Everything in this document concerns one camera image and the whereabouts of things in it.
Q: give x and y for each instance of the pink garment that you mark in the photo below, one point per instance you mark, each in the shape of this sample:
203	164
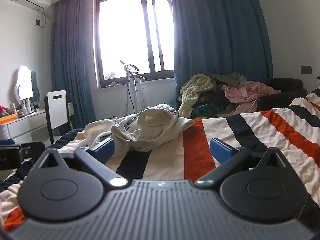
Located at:
250	90

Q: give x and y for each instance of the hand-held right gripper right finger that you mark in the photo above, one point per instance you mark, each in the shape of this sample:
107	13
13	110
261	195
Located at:
220	150

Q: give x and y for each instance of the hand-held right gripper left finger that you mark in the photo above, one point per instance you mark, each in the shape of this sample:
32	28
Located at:
105	149

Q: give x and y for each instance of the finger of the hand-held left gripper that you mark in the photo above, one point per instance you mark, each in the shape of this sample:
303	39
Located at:
33	148

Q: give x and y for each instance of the white dresser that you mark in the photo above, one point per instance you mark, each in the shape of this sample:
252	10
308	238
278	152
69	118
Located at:
22	126

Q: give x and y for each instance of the group of cosmetic bottles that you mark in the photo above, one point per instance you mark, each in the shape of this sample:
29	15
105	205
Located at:
25	108

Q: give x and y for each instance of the small red item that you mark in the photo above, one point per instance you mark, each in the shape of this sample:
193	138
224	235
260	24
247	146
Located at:
2	108

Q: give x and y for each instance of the pile of clothes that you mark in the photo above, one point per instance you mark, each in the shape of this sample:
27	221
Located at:
195	87

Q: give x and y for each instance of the green garment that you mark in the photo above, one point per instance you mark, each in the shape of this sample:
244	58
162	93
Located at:
205	110

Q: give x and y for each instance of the oval mirror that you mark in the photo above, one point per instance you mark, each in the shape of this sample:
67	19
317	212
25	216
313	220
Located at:
25	82

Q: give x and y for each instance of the white garment steamer stand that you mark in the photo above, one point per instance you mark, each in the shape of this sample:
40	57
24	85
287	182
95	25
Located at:
135	90

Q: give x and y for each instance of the white sweatshirt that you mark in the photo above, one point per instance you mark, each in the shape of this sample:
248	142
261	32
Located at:
150	130

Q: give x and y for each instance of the white chair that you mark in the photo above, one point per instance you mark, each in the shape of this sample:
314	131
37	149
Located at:
56	107

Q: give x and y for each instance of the dark clothes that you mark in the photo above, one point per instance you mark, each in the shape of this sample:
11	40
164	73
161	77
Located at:
212	100

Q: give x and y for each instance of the black armchair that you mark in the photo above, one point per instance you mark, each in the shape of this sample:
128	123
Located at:
285	85

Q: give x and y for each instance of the blue curtain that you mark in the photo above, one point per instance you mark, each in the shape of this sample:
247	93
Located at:
72	67
220	30

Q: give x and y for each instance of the dark wall outlet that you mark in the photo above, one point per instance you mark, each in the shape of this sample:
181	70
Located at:
38	22

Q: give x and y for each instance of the window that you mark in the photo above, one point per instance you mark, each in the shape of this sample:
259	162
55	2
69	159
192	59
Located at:
125	30

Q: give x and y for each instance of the olive garment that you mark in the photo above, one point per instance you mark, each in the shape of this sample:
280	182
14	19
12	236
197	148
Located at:
230	78

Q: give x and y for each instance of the dark wall switch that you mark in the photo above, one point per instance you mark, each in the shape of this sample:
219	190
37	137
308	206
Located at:
306	69

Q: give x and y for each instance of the orange box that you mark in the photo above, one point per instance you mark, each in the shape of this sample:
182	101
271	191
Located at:
7	118

